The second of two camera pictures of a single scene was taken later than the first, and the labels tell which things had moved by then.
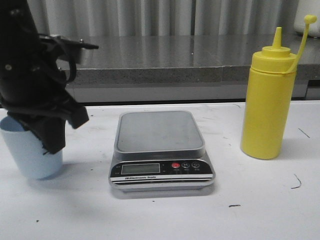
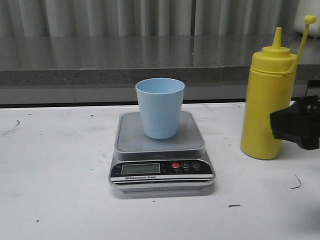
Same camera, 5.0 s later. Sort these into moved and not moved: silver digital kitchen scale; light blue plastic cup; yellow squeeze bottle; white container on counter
Moved: light blue plastic cup
Not moved: silver digital kitchen scale; white container on counter; yellow squeeze bottle
